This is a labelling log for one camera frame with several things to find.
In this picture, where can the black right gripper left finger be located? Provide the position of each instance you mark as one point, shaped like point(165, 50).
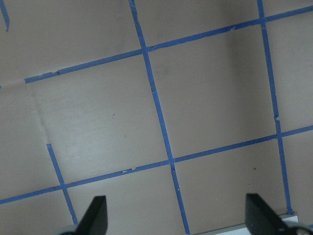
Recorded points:
point(95, 219)

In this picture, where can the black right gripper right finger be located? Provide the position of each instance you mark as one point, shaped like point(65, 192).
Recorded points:
point(260, 218)

